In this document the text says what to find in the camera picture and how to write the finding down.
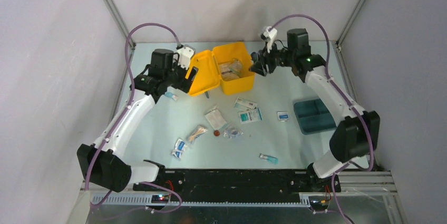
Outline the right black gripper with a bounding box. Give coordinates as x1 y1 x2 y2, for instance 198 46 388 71
248 41 295 77

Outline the yellow medicine kit box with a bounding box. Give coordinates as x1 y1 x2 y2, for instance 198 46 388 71
188 42 255 96

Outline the white blue text packet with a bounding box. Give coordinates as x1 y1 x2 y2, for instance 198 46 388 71
221 71 240 81

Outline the teal header plastic bag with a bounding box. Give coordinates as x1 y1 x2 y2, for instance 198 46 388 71
164 92 178 101

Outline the clear bag white gauze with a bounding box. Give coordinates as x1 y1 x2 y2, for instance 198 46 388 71
205 106 227 130

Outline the cotton swabs bag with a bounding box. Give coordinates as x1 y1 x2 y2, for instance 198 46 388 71
187 125 208 144

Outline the tape roll clear bag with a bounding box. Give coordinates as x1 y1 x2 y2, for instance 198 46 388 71
224 126 243 139

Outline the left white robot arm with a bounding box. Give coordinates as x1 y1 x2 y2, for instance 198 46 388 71
76 45 198 192

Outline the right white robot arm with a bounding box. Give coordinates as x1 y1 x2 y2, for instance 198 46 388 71
249 26 380 191

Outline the white long gauze packet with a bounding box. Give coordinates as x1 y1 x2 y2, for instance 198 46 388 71
233 97 258 111

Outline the teal medical gauze packet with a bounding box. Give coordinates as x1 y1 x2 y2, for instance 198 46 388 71
238 109 263 124

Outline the small white blue sachet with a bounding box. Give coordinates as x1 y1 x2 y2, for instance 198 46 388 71
277 111 289 122

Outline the white blue alcohol pad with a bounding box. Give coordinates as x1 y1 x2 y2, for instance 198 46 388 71
174 138 189 152
171 150 183 160

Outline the teal divided tray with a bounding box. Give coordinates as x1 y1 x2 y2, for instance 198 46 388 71
293 99 336 135

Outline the teal capped small tube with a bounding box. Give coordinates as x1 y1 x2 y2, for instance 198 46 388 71
259 153 279 165

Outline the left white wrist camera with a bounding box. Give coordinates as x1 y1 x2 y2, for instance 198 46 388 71
176 45 196 70

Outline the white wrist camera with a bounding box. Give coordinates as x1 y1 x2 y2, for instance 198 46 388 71
261 26 278 53
176 45 196 70

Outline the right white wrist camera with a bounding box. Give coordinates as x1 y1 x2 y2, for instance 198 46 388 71
261 26 278 53

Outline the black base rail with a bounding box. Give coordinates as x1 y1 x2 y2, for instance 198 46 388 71
154 169 341 203

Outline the aluminium frame front beam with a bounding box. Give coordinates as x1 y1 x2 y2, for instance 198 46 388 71
68 169 407 223

